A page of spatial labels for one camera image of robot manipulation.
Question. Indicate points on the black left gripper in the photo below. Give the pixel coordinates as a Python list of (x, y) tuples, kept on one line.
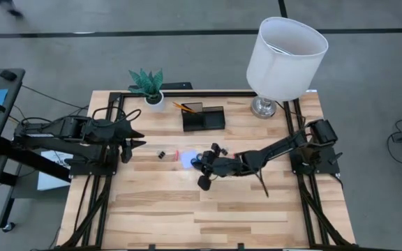
[(110, 134)]

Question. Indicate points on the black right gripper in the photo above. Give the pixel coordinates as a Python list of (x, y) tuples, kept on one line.
[(223, 166)]

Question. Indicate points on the white sticky note pad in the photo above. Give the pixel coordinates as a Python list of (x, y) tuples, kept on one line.
[(187, 159)]

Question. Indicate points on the black binder clip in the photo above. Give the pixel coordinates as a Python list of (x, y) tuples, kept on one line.
[(224, 152), (161, 154)]

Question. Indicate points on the black mesh desk organizer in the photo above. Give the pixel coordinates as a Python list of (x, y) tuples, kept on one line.
[(208, 120)]

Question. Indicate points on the yellow pencil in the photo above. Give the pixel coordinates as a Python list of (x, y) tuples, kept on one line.
[(181, 106), (185, 109)]

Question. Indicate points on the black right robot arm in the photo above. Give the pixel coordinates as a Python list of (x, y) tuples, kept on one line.
[(281, 148)]

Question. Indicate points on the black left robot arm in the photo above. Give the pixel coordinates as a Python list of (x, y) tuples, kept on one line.
[(47, 134)]

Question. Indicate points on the green plant in white pot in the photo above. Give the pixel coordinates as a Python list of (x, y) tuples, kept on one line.
[(148, 83)]

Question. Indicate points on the white printed sheet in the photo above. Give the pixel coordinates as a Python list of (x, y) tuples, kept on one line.
[(52, 181)]

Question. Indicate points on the silver lamp with white shade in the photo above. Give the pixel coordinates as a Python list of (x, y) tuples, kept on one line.
[(284, 62)]

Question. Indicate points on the black side desk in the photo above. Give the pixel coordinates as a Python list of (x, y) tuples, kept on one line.
[(9, 75)]

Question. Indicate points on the black computer mouse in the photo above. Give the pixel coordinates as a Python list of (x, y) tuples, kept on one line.
[(8, 75)]

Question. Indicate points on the person's foot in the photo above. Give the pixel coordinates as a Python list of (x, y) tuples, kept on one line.
[(10, 9)]

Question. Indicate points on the black aluminium table frame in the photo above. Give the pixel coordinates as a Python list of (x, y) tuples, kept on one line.
[(309, 209)]

